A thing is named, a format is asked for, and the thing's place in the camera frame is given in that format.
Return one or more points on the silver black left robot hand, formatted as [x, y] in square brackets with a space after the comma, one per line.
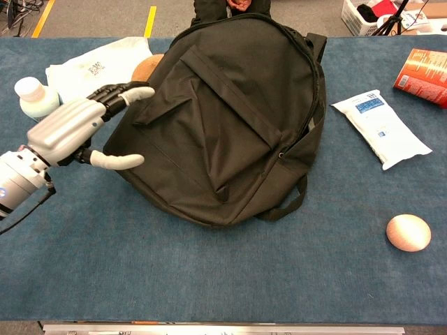
[63, 125]

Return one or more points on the black backpack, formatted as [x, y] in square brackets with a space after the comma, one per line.
[227, 122]

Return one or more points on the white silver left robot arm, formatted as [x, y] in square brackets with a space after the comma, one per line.
[17, 178]

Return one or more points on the white cap pale bottle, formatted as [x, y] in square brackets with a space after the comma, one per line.
[31, 92]

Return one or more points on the white plastic bag QR code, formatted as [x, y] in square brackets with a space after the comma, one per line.
[104, 59]

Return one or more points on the large brown cork dome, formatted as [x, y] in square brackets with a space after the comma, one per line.
[145, 68]

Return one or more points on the yellow floor tape strip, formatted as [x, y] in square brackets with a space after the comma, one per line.
[150, 21]
[43, 17]

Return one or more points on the person in black clothes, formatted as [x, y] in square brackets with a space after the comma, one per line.
[209, 8]

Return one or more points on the blue table cloth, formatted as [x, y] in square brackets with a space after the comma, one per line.
[209, 272]

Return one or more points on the white plastic basket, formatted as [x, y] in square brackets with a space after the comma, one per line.
[352, 21]

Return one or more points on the white wet wipes pack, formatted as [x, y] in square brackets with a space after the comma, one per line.
[377, 129]

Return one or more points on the black tripod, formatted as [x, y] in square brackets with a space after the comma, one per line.
[387, 22]

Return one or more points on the red cloth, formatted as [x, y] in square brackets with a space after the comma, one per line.
[384, 6]

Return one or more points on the small wooden dome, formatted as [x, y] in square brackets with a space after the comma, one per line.
[408, 233]

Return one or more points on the red orange box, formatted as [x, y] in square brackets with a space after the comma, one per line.
[426, 76]

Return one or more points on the white printed bag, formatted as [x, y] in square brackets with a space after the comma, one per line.
[415, 19]

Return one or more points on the cardboard box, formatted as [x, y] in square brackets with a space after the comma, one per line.
[434, 8]

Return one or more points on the aluminium rail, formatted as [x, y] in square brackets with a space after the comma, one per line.
[223, 331]

